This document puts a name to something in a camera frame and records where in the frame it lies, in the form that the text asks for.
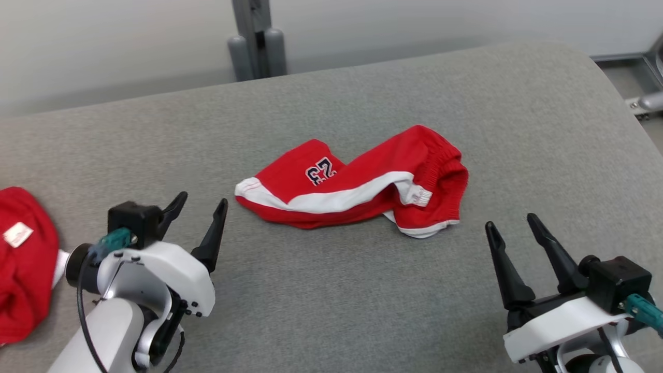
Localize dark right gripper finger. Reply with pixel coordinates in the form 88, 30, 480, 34
485, 221, 536, 311
527, 213, 589, 295

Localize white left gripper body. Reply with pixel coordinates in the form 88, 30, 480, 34
66, 240, 216, 318

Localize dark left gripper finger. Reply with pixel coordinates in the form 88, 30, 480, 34
157, 191, 189, 242
190, 198, 229, 274

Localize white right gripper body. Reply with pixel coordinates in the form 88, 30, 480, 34
503, 292, 639, 364

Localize red jersey shirt white sleeves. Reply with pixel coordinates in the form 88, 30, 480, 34
0, 186, 71, 346

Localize red shorts with white stripes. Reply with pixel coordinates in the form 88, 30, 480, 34
234, 124, 470, 239

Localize teal plug left camera cable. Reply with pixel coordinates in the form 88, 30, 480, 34
76, 227, 133, 373

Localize teal plug camera cable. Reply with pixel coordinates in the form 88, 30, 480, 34
76, 227, 133, 373
624, 293, 663, 335

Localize teal plug right camera cable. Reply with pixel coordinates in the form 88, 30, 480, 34
624, 293, 663, 335

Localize grey cylinder post foot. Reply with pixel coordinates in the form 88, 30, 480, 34
264, 28, 287, 78
227, 35, 249, 82

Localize silver metal frame foot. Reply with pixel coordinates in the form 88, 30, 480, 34
627, 92, 663, 121

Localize grey metal partition post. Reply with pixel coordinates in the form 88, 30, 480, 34
230, 0, 273, 79

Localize grey metal floor frame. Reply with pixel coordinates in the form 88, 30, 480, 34
590, 32, 663, 94

